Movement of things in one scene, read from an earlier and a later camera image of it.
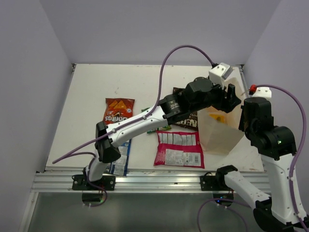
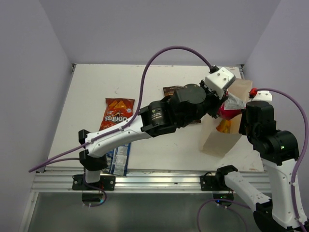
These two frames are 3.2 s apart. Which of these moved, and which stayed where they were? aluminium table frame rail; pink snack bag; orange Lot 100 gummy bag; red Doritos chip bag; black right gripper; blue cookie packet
Moved: pink snack bag; orange Lot 100 gummy bag
Stayed: black right gripper; aluminium table frame rail; red Doritos chip bag; blue cookie packet
